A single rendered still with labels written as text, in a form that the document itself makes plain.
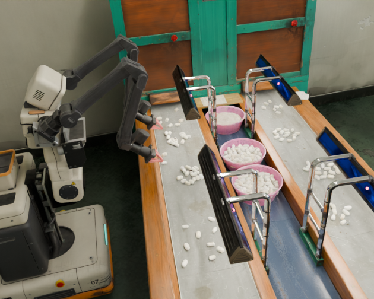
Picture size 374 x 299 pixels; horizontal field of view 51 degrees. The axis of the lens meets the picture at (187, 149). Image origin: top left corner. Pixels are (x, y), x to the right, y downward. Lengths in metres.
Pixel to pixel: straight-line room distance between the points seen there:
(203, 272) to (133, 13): 1.68
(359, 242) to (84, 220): 1.69
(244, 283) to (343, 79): 3.22
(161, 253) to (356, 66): 3.34
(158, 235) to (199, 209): 0.27
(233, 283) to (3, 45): 2.72
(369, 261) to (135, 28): 1.91
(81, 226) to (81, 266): 0.33
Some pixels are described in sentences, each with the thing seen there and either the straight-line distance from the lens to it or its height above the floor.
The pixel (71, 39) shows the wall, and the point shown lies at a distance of 3.56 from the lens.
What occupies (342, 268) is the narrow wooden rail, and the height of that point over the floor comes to 0.76.
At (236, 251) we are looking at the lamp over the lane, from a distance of 1.30.
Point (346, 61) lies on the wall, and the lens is 4.47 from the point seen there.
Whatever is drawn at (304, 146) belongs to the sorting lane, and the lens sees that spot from 2.43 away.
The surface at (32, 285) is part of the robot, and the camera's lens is 2.50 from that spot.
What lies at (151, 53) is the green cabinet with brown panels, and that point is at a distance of 2.75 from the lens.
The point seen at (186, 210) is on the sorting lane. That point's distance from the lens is 1.96.
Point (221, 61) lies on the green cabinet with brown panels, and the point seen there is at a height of 1.03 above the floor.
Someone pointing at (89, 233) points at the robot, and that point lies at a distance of 2.63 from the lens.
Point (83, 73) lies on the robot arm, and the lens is 2.24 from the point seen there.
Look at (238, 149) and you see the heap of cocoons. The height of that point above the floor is 0.74.
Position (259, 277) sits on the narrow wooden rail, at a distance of 1.66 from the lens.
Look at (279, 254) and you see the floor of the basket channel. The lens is 1.87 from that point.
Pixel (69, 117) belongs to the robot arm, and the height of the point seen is 1.25.
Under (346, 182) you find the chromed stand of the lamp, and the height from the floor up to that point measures 1.12.
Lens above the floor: 2.07
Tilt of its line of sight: 34 degrees down
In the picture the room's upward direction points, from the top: 5 degrees counter-clockwise
